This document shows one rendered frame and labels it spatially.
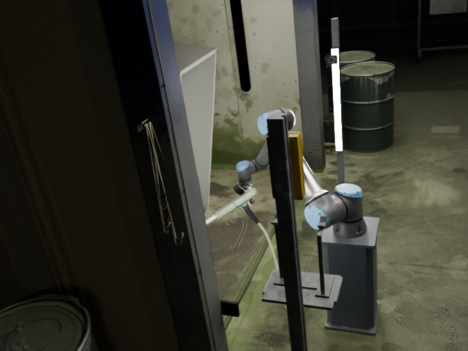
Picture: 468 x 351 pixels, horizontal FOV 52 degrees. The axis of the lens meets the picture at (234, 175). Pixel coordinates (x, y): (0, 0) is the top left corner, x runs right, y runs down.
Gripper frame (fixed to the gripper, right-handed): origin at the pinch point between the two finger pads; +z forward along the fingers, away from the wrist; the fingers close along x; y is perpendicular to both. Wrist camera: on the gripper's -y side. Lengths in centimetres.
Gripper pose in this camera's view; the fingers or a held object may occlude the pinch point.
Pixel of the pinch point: (242, 205)
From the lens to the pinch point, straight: 303.7
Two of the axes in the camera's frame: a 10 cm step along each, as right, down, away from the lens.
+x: -8.0, 5.4, 2.7
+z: -0.5, 3.9, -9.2
